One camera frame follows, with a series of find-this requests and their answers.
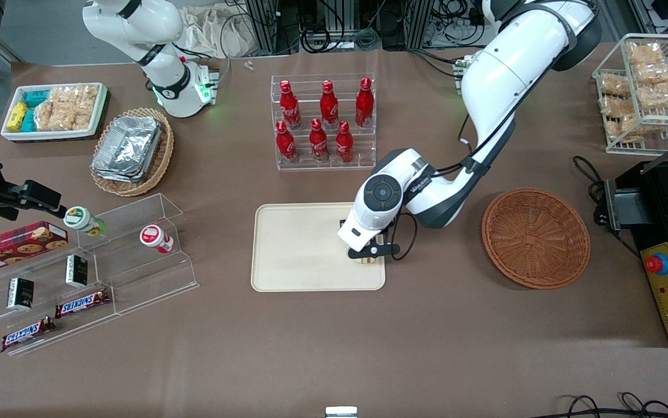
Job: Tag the red lid yogurt cup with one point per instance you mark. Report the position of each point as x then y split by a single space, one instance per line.
155 238

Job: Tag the light oval wicker basket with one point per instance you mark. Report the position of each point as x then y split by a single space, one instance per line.
162 157

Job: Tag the teal snack box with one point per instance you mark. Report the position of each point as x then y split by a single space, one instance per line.
28 121
36 97

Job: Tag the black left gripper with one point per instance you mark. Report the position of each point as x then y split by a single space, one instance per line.
342 222

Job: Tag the black machine housing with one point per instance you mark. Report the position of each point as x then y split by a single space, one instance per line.
659 232

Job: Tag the yellow snack box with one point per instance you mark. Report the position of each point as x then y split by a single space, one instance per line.
17 116

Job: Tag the small black white box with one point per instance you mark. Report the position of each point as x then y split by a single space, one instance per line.
20 293
76 271

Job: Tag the clear acrylic stepped shelf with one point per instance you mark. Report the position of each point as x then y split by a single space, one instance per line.
136 273

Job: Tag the brown round wicker basket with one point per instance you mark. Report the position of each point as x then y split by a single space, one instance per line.
534 238

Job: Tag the red chocolate chip cookie box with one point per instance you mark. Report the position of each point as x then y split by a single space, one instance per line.
14 247

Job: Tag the Snickers chocolate bar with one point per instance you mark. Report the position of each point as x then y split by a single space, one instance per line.
81 303
26 334

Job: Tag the beige crumpled cloth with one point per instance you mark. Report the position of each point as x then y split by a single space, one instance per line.
212 29

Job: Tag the clear rice cracker packet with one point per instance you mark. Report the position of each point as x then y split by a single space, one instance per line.
45 117
656 72
75 104
624 128
662 96
616 107
614 85
645 52

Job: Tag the grey metal box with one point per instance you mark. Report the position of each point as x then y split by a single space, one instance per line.
627 206

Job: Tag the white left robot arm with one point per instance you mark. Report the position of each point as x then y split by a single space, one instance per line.
508 64

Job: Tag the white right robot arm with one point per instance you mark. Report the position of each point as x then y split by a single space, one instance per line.
136 23

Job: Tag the aluminium foil tray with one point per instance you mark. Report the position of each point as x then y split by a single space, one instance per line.
130 142
116 177

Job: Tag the red emergency stop button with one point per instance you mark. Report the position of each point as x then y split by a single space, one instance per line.
656 265

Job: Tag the white rectangular plastic container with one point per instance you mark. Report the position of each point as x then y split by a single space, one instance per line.
49 135

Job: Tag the clear acrylic bottle rack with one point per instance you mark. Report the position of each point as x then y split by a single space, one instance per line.
322 165

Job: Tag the beige plastic tray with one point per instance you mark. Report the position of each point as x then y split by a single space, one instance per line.
299 247

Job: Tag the triangular sandwich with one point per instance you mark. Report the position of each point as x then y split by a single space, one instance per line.
370 261

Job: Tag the green lid yogurt cup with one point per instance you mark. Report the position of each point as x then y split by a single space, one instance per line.
81 219

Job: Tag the red cola bottle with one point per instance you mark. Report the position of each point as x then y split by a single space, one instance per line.
286 145
328 107
364 104
319 144
290 107
344 145

